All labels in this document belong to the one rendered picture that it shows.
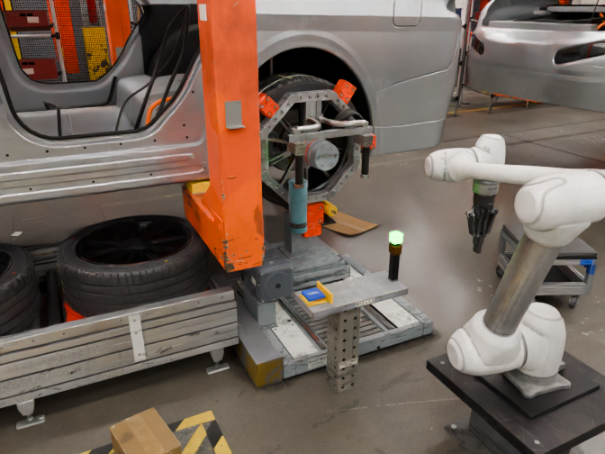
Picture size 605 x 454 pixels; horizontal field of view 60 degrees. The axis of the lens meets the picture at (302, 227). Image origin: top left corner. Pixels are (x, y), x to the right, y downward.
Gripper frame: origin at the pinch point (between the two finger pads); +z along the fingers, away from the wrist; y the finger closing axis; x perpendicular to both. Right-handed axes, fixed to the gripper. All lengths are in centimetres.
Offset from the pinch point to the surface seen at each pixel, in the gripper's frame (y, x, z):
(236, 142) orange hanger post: -83, 33, -38
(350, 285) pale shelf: -43, 21, 21
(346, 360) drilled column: -48, 11, 50
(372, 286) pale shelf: -34.9, 16.5, 21.0
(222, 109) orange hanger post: -88, 33, -50
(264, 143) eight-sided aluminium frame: -62, 79, -25
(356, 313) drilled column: -44, 12, 29
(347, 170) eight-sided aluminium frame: -18, 85, -6
